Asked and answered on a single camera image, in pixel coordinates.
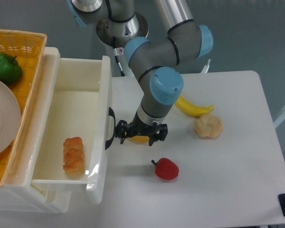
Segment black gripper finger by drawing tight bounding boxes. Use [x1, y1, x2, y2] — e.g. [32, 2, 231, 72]
[115, 120, 131, 144]
[148, 123, 168, 146]

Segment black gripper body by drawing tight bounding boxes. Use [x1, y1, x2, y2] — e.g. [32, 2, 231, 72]
[127, 116, 157, 139]

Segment white drawer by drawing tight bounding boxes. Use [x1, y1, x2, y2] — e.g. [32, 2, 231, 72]
[32, 56, 112, 204]

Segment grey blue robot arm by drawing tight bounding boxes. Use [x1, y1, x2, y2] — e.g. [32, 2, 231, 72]
[68, 0, 213, 145]

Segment white drawer cabinet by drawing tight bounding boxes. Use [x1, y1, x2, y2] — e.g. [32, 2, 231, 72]
[0, 47, 72, 214]

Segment yellow bell pepper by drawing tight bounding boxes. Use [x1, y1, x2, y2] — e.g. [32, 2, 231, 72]
[128, 135, 149, 143]

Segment red bell pepper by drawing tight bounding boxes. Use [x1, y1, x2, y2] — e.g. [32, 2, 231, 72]
[151, 158, 179, 181]

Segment yellow banana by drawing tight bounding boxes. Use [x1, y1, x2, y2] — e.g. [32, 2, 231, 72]
[175, 95, 215, 118]

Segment round bread roll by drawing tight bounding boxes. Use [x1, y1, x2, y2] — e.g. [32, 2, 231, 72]
[194, 113, 223, 138]

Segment brown bread pastry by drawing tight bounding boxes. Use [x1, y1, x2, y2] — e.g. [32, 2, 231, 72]
[63, 137, 85, 175]

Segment beige plate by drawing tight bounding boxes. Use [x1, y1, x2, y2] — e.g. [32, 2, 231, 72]
[0, 81, 21, 153]

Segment orange wicker basket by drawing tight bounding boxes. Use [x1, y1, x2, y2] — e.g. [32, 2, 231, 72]
[0, 29, 47, 187]

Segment green bell pepper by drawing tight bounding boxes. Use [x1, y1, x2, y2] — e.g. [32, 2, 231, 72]
[0, 53, 23, 86]

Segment black top drawer handle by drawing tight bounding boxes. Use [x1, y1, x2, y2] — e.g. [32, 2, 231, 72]
[105, 107, 116, 150]

